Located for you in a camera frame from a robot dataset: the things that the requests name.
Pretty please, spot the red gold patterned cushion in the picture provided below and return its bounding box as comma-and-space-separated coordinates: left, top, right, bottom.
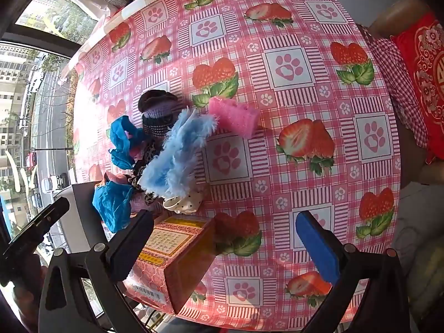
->
392, 12, 444, 163

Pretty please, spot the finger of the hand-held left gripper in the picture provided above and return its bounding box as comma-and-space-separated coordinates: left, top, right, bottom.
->
0, 197, 71, 287

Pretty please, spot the purple black knit sleeve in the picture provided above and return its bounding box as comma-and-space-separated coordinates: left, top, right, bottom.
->
142, 106, 181, 143

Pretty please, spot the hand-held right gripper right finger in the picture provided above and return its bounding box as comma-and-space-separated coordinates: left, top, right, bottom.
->
295, 211, 422, 333

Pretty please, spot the wooden chair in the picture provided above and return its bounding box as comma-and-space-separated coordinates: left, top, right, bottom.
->
368, 0, 434, 39

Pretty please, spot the tan cloth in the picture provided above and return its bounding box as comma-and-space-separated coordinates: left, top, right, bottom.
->
100, 171, 129, 185

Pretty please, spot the red gingham cloth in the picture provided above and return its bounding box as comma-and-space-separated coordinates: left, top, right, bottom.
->
357, 24, 431, 148

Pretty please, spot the grey storage box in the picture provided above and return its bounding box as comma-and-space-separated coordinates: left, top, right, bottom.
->
52, 182, 115, 254

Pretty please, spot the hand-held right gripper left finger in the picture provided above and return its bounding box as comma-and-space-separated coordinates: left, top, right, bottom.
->
38, 210, 155, 333

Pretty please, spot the blue shoe cover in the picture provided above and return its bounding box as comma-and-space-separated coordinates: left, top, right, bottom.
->
92, 180, 134, 233

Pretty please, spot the leopard print scrunchie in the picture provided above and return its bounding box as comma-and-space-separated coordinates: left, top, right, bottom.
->
127, 139, 163, 207

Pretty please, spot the light blue feather bundle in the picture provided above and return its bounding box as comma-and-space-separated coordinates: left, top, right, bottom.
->
140, 108, 219, 198

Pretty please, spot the pink strawberry print tablecloth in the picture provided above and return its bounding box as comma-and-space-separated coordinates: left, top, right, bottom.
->
60, 0, 405, 332

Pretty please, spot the pink sponge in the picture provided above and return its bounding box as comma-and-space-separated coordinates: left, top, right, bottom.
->
208, 97, 259, 137

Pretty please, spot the white polka dot scrunchie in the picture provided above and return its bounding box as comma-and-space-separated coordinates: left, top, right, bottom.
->
163, 185, 205, 215

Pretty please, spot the blue glove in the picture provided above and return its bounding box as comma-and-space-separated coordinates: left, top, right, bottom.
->
109, 115, 146, 170

